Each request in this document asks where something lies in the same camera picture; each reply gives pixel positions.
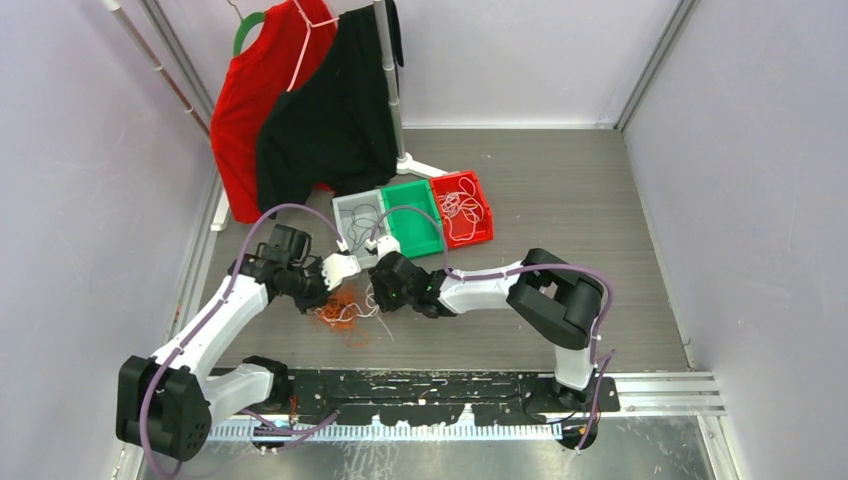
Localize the red t-shirt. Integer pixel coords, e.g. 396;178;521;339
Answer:
209;0;337;223

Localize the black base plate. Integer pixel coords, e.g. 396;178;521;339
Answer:
250;369;621;427

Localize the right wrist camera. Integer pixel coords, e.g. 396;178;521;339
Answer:
365;235;401;260

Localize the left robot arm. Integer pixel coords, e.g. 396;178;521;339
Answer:
115;225;329;461

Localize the grey plastic bin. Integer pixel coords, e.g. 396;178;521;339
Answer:
332;189;391;270

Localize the black thin cable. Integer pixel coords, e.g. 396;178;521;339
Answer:
344;203;386;253

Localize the orange cable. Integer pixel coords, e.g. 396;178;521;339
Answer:
314;291;376;349

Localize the black t-shirt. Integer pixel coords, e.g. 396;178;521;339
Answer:
255;6;397;212

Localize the pink hanger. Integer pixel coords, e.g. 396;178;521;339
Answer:
286;0;339;92

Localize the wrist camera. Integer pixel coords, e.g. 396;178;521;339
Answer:
321;253;362;291
365;235;401;260

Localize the green plastic bin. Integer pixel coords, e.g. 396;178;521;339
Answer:
381;180;444;258

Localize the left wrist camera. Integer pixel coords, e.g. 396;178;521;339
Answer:
321;253;362;291

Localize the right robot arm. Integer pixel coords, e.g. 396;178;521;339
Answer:
368;248;613;411

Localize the green hanger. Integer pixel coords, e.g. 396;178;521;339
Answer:
226;0;266;57

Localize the red white rod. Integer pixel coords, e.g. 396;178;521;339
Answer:
101;0;209;138

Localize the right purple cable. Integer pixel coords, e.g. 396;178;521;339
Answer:
368;205;617;454

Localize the red plastic bin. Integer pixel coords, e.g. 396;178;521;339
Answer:
429;170;494;250

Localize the white clothes rack stand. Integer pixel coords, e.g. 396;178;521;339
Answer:
210;0;453;232

